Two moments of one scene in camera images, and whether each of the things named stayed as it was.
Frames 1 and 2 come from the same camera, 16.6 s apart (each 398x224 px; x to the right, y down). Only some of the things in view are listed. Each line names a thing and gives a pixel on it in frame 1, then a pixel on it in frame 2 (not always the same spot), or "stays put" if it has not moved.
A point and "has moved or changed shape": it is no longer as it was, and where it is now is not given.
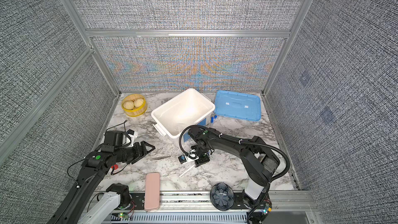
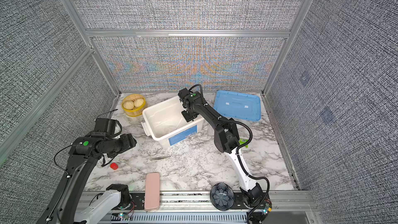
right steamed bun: (138, 102) stays put
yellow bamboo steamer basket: (134, 105) stays put
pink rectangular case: (152, 200) stays put
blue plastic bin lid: (237, 105) stays put
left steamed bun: (128, 105) stays put
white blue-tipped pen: (186, 170) -> (161, 123)
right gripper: (200, 161) -> (187, 118)
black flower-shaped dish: (222, 196) stays put
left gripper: (143, 152) -> (130, 142)
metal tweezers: (159, 157) stays put
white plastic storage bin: (189, 107) has moved or changed shape
